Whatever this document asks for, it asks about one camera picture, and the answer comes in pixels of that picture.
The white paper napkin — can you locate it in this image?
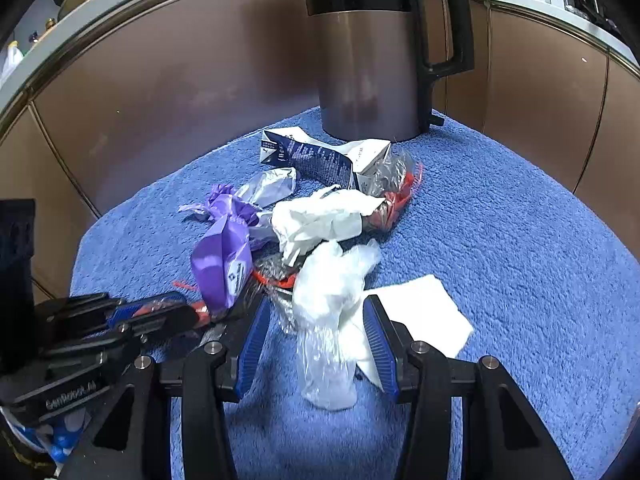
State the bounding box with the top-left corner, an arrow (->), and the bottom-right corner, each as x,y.
352,274 -> 475,387

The blue white milk carton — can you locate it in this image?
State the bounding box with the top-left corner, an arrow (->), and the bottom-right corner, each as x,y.
259,128 -> 392,196

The blue terry towel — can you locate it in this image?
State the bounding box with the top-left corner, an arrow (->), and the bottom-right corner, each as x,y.
70,105 -> 640,480

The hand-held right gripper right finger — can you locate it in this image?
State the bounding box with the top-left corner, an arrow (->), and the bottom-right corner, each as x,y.
362,294 -> 576,480

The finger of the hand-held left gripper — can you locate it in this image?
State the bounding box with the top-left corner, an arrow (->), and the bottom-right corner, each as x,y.
34,292 -> 153,333
42,307 -> 201,363

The translucent white plastic bag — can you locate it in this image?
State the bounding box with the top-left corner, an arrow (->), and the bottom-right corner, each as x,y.
291,239 -> 384,412

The blue white patterned cloth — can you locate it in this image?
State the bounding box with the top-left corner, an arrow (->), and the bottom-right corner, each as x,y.
0,405 -> 93,467

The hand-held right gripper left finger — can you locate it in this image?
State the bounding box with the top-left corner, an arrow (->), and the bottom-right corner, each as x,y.
60,290 -> 273,480

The white plastic bottle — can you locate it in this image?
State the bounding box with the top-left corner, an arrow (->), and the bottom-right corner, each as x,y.
4,40 -> 24,77

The brown kitchen cabinet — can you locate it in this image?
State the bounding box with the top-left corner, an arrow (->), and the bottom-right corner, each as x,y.
0,0 -> 640,306

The silver foil wrapper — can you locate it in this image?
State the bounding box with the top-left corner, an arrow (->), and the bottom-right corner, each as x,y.
235,166 -> 298,209

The clear plastic wrapper red print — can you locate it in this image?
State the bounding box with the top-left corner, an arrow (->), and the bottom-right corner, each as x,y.
134,255 -> 302,332
357,152 -> 425,234

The purple plastic wrapper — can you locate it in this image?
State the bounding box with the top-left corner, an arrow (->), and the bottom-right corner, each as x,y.
179,183 -> 259,312

